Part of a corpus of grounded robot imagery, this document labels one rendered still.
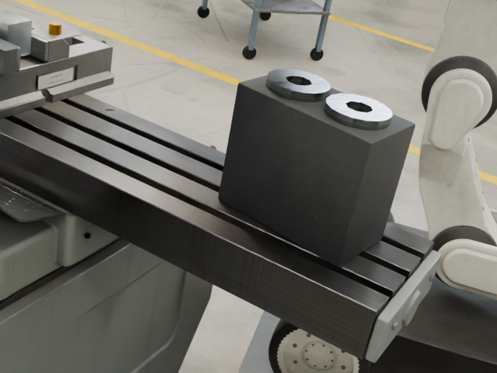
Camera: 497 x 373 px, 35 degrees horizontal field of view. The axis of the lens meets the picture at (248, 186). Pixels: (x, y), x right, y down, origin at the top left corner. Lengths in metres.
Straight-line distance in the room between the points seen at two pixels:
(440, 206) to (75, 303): 0.74
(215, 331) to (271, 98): 1.41
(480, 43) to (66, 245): 0.81
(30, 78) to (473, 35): 0.79
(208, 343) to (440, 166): 1.03
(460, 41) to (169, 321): 0.84
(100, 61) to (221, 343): 1.11
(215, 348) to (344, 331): 1.30
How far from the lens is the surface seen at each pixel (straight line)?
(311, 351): 1.57
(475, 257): 1.61
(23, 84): 1.37
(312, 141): 1.02
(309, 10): 4.73
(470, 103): 1.48
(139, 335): 1.65
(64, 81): 1.44
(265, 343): 1.72
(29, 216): 1.18
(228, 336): 2.36
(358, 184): 1.00
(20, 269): 1.23
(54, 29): 1.40
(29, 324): 1.30
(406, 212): 3.28
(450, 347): 1.59
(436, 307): 1.68
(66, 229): 1.24
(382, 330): 1.01
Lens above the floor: 1.47
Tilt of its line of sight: 27 degrees down
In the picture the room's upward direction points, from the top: 11 degrees clockwise
